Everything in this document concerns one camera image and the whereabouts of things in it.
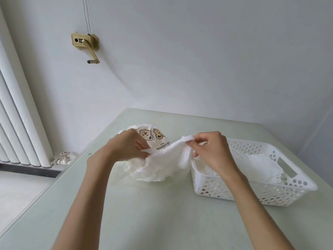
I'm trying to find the clear bear-print plastic bag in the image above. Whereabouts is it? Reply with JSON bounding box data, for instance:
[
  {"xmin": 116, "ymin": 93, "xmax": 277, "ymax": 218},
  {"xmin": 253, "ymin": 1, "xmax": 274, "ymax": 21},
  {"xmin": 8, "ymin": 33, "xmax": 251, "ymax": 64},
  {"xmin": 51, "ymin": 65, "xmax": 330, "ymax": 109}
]
[{"xmin": 112, "ymin": 123, "xmax": 190, "ymax": 185}]

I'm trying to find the person's left hand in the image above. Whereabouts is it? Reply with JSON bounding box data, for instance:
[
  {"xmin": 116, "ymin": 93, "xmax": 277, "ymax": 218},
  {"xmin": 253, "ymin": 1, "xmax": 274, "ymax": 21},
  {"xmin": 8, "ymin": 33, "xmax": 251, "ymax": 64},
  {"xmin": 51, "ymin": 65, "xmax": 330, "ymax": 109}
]
[{"xmin": 87, "ymin": 128, "xmax": 153, "ymax": 170}]

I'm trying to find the stack of white gloves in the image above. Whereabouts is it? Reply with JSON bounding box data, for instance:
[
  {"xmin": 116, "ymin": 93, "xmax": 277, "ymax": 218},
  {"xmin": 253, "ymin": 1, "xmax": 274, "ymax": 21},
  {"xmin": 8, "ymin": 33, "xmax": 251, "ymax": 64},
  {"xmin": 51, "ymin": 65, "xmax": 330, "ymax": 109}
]
[{"xmin": 194, "ymin": 151, "xmax": 284, "ymax": 185}]

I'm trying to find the white column radiator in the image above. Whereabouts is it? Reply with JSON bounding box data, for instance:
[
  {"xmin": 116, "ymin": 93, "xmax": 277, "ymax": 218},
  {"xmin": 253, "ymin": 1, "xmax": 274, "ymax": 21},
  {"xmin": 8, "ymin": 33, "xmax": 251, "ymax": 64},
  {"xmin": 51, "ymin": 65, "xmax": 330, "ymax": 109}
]
[{"xmin": 0, "ymin": 6, "xmax": 54, "ymax": 168}]

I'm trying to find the person's right forearm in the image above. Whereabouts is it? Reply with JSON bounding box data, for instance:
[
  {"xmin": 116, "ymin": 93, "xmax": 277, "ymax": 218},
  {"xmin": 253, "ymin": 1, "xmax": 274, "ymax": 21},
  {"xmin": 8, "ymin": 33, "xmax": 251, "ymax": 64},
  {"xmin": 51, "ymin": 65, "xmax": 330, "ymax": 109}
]
[{"xmin": 225, "ymin": 175, "xmax": 296, "ymax": 250}]

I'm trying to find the person's left forearm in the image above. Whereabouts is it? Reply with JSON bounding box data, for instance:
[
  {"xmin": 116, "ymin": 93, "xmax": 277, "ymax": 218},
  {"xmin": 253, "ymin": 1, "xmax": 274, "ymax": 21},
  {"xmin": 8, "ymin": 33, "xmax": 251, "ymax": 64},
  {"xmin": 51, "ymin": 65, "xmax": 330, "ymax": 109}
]
[{"xmin": 51, "ymin": 156, "xmax": 115, "ymax": 250}]

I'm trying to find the brass wall crank winch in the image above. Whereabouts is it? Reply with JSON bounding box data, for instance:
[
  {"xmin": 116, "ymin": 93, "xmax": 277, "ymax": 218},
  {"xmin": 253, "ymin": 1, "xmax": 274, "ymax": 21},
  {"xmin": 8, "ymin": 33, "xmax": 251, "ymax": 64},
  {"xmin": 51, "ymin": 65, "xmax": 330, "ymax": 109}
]
[{"xmin": 71, "ymin": 32, "xmax": 101, "ymax": 65}]

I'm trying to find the white perforated plastic basket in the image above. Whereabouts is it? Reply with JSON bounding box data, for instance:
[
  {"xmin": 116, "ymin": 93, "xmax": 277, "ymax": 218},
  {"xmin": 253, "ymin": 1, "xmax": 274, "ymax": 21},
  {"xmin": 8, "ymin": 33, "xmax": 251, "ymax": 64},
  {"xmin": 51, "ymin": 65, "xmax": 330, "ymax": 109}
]
[{"xmin": 190, "ymin": 138, "xmax": 318, "ymax": 207}]

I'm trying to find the thin steel winch cable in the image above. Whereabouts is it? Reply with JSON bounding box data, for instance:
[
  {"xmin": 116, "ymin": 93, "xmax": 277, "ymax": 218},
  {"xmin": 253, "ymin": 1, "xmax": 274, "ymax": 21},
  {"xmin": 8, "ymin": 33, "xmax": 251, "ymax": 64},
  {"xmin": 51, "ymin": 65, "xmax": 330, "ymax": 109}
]
[{"xmin": 82, "ymin": 0, "xmax": 92, "ymax": 35}]

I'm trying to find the white radiator valve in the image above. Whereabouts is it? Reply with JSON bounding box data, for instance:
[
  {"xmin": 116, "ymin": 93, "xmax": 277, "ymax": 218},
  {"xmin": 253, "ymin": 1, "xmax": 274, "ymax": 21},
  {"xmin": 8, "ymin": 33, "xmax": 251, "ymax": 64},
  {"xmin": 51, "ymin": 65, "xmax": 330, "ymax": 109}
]
[{"xmin": 52, "ymin": 151, "xmax": 75, "ymax": 166}]

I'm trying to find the person's right hand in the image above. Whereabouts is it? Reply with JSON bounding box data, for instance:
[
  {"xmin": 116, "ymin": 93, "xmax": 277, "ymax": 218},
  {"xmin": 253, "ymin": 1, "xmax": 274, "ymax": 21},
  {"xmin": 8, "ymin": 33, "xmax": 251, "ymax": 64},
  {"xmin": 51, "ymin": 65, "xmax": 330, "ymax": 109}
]
[{"xmin": 186, "ymin": 131, "xmax": 247, "ymax": 184}]

